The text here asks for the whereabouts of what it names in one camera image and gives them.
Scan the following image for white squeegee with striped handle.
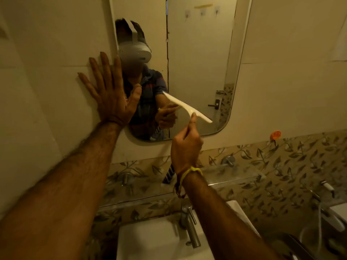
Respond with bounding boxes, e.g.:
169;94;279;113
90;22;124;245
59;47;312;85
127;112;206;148
162;91;213;185

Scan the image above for white paper sheet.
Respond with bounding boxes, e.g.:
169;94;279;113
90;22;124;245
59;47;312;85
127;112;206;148
332;13;347;62

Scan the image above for rounded frameless wall mirror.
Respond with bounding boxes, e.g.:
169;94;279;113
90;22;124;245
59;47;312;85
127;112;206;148
108;0;254;143

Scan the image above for person's right hand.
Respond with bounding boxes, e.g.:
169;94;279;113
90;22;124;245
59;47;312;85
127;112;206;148
171;112;204;175

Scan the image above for person's left forearm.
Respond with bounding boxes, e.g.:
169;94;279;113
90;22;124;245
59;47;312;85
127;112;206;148
0;121;124;260

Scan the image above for white bidet hand sprayer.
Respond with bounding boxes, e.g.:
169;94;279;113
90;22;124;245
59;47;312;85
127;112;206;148
320;180;336;198

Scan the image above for orange wall hook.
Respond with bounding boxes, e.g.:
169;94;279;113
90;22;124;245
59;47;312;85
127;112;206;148
270;130;282;148

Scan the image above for person's right forearm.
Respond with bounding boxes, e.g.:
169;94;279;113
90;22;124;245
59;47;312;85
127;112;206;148
180;172;280;260

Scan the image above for white sprayer hose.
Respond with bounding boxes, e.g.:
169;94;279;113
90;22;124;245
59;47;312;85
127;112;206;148
298;203;323;250

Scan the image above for glass wall shelf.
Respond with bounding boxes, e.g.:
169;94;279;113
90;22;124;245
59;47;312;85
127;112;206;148
97;164;267;209

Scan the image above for metal sink faucet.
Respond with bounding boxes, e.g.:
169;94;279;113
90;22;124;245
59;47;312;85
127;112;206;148
179;204;202;249

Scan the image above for person's left hand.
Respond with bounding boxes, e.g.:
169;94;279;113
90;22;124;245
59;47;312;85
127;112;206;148
78;52;142;127

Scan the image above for yellow wristband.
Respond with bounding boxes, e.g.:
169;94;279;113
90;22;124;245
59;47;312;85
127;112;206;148
179;166;203;187

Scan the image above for brown thread bracelet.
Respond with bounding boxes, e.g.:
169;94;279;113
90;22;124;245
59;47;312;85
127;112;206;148
173;173;188;199

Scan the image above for white ceramic sink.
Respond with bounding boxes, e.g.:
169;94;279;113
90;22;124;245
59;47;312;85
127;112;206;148
116;200;261;260

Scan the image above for grey plastic basket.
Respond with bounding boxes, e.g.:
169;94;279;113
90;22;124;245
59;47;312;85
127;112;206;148
282;233;318;260

